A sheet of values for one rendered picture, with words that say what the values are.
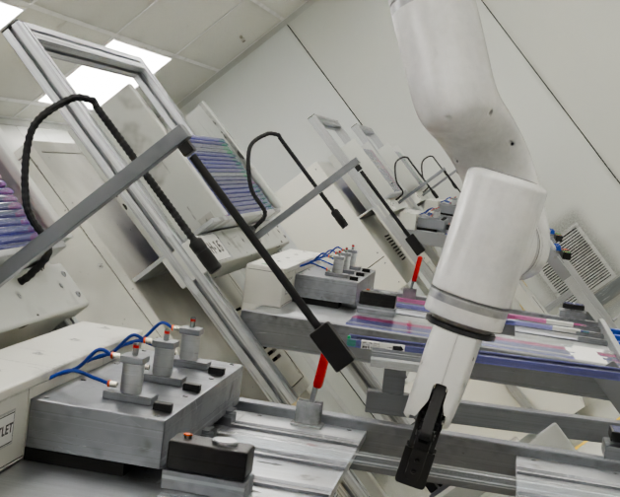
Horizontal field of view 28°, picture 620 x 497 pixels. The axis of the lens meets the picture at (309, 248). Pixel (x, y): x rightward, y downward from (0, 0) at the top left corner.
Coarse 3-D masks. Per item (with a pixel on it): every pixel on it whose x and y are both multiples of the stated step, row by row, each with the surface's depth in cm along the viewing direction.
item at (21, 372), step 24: (48, 336) 140; (72, 336) 142; (96, 336) 144; (120, 336) 146; (0, 360) 124; (24, 360) 125; (48, 360) 127; (72, 360) 128; (96, 360) 136; (0, 384) 113; (24, 384) 116; (48, 384) 122; (0, 408) 111; (24, 408) 117; (0, 432) 111; (24, 432) 118; (0, 456) 112
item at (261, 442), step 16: (224, 432) 132; (240, 432) 132; (272, 448) 131; (288, 448) 131; (304, 448) 130; (320, 448) 130; (336, 448) 131; (368, 464) 129; (384, 464) 129; (432, 464) 129; (464, 480) 128; (480, 480) 127; (496, 480) 127; (512, 480) 127; (528, 480) 127; (560, 496) 126; (576, 496) 126; (592, 496) 126; (608, 496) 125
